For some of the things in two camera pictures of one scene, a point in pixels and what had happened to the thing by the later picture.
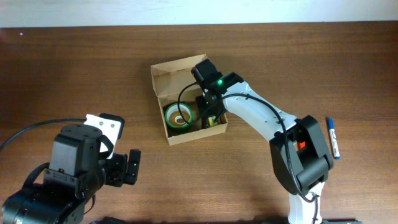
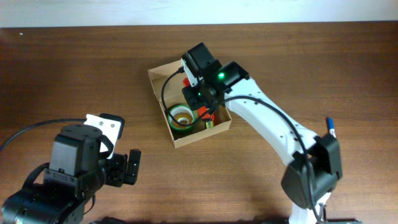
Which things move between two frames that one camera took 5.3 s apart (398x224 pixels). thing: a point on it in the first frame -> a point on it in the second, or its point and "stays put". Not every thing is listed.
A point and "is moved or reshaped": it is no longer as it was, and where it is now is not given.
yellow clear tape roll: [176, 119] stays put
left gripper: [119, 175] stays put
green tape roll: [178, 115] is moved or reshaped
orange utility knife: [302, 145] is moved or reshaped
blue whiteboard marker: [333, 138] stays put
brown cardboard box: [176, 90] stays put
